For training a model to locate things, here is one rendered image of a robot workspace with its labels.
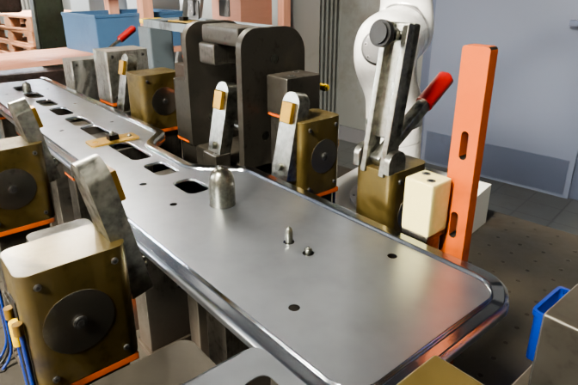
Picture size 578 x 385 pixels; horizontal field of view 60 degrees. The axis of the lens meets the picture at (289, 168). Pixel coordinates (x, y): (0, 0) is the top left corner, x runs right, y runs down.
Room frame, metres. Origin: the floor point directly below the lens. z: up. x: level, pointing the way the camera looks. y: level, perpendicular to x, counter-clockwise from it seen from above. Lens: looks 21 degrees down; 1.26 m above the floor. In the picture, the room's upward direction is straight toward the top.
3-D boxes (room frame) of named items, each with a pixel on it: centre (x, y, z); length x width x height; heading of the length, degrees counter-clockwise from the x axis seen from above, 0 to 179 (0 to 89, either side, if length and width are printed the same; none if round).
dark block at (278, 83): (0.79, -0.01, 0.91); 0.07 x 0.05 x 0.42; 130
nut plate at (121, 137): (0.82, 0.30, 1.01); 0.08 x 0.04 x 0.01; 130
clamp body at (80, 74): (1.39, 0.55, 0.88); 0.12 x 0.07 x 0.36; 130
